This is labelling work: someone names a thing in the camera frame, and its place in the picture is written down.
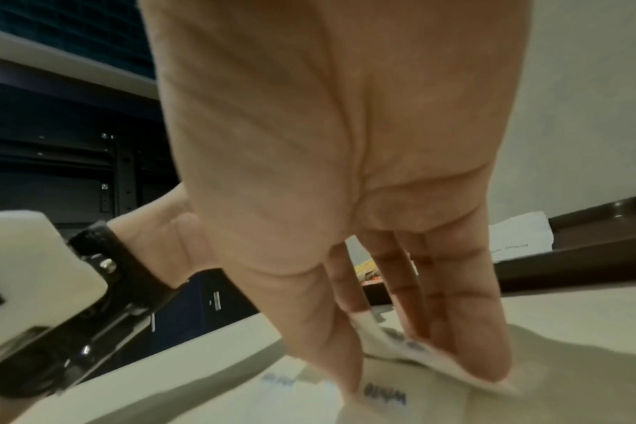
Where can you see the dark blue cabinet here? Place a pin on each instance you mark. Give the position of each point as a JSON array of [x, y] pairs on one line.
[[208, 306]]

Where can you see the white sugar packet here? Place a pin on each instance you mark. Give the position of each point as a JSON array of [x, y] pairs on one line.
[[386, 343]]

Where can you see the row of tea bags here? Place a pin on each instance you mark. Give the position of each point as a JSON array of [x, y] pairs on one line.
[[367, 268]]

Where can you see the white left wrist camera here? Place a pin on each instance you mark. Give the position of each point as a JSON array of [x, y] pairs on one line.
[[35, 265]]

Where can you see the black metal shelving rack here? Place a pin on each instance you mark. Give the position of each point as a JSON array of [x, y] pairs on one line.
[[61, 165]]

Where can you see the brown plastic tray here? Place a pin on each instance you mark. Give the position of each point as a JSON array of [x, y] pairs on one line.
[[585, 256]]

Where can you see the pile of white sugar sachets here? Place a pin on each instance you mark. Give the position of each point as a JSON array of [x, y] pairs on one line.
[[386, 399]]

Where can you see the person's left hand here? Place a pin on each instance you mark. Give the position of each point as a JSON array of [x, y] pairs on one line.
[[161, 236]]

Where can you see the person's right hand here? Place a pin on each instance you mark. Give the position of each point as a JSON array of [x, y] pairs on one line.
[[339, 124]]

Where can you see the glass grid building facade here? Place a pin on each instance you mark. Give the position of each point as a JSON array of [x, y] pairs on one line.
[[61, 25]]

